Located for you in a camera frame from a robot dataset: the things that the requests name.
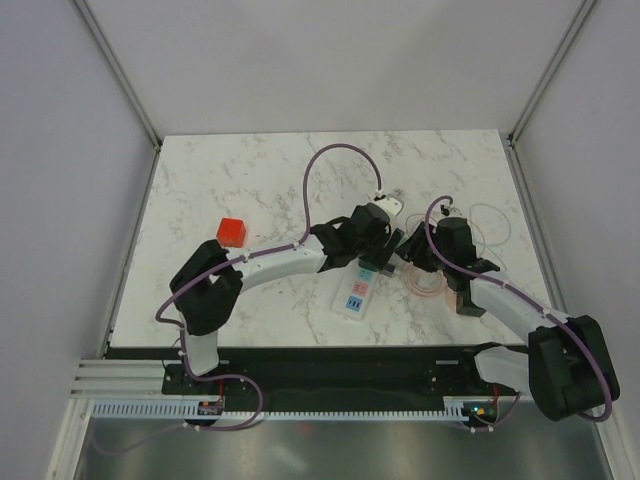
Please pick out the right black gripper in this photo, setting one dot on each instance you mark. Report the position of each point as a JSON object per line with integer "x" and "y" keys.
{"x": 412, "y": 248}

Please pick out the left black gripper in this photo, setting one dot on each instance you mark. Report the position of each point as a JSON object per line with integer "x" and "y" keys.
{"x": 380, "y": 255}

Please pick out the red cube plug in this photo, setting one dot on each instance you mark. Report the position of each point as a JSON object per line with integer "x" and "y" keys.
{"x": 231, "y": 232}

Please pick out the small grey charger plug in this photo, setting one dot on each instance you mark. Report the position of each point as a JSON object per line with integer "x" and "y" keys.
{"x": 389, "y": 270}

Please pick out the white power strip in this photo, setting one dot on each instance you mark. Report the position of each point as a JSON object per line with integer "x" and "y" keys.
{"x": 355, "y": 291}

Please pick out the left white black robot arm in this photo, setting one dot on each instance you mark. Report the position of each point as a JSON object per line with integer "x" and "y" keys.
{"x": 207, "y": 287}

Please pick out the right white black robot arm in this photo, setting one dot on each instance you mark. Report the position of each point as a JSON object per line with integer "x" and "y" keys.
{"x": 565, "y": 365}

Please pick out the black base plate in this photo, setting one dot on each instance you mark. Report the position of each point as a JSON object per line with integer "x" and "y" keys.
{"x": 451, "y": 353}

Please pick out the right aluminium frame post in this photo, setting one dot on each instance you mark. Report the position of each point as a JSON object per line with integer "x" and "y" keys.
{"x": 566, "y": 43}

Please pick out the aluminium frame post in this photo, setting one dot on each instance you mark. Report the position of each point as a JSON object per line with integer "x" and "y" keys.
{"x": 566, "y": 43}
{"x": 105, "y": 49}

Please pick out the white slotted cable duct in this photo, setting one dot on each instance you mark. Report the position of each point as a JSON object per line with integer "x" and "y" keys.
{"x": 195, "y": 410}

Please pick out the aluminium front rail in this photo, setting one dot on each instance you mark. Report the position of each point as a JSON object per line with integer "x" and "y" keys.
{"x": 115, "y": 377}

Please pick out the left aluminium frame post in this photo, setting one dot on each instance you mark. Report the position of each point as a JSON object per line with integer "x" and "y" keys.
{"x": 105, "y": 49}

